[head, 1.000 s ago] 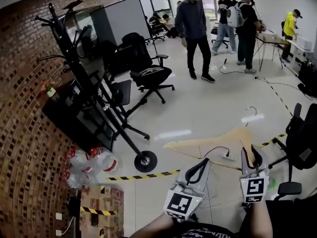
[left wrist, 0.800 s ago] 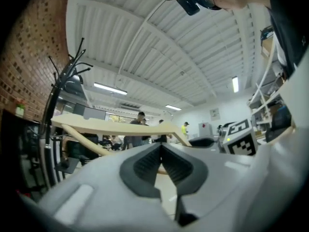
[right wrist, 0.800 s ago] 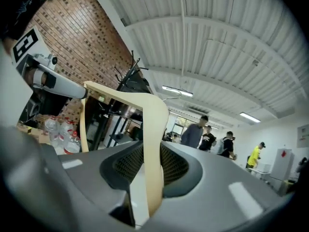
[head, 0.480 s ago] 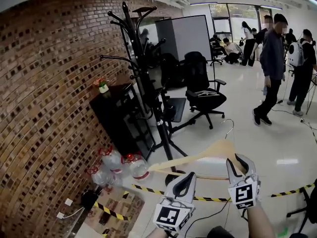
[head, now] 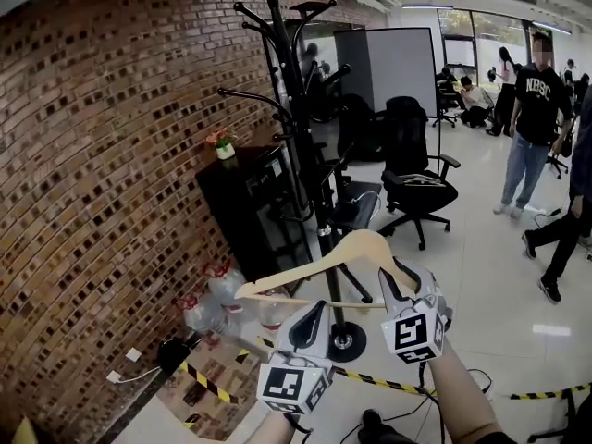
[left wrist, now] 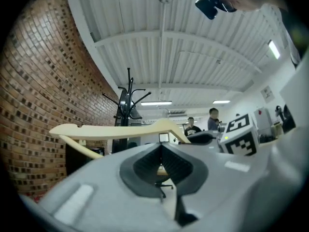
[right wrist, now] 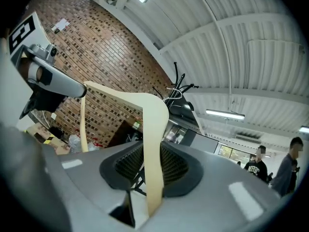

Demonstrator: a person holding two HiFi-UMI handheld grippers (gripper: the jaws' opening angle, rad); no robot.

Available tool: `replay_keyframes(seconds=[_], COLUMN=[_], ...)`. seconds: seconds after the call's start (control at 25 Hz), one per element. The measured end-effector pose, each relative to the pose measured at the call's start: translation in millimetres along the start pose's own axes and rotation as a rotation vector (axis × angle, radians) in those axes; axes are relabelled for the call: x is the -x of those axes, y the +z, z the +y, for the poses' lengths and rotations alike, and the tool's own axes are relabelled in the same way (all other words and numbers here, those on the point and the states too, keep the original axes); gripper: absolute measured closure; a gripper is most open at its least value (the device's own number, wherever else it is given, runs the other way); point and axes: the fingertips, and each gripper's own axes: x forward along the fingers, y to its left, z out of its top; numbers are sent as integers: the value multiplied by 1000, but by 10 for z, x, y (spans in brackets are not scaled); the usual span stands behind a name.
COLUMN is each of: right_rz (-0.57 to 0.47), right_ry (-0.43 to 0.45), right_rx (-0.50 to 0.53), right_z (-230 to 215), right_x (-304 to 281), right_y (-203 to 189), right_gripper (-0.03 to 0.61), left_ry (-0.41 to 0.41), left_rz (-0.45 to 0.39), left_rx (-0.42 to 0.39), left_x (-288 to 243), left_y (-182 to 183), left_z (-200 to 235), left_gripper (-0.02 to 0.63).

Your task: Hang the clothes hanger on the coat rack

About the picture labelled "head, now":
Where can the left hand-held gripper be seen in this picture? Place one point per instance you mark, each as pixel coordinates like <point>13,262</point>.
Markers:
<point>291,382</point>

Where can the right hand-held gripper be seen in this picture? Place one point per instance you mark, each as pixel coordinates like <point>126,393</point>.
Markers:
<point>416,331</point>

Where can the black metal coat rack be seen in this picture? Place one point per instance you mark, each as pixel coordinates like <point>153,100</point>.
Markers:
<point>334,285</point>

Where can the wooden hanger with metal hook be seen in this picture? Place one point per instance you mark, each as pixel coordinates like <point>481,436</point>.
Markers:
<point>361,243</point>

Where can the person's right forearm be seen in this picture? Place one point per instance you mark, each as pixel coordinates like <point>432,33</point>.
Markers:
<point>462,396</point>

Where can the person's left forearm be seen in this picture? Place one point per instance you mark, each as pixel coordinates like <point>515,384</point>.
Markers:
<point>275,430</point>

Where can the clear plastic bag red ties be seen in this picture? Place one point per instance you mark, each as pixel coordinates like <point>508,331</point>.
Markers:
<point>203,317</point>
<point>229,285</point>
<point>275,310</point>

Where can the black low stool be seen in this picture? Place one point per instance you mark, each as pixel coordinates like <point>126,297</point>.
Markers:
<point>356,201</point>

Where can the person's black shoe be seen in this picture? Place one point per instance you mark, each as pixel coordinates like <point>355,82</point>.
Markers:
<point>373,421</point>

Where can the black office chair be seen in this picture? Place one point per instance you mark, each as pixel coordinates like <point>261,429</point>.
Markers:
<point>411,155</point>
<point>356,127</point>

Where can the person's black trousers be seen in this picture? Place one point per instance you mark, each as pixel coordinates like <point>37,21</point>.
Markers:
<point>393,435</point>

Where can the black cabinet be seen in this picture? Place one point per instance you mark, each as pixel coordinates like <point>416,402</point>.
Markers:
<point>240,211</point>

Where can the person's black shirt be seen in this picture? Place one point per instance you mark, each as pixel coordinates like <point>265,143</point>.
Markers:
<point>485,438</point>

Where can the potted pink flowers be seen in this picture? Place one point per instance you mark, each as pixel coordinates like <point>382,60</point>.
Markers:
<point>224,144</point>

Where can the grey partition board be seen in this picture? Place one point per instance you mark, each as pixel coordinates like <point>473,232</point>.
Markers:
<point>402,72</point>

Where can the ceiling tube light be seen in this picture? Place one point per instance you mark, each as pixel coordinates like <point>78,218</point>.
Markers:
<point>426,6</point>

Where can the white wall socket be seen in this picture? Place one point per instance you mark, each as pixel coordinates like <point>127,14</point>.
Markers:
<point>133,354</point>
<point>114,377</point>

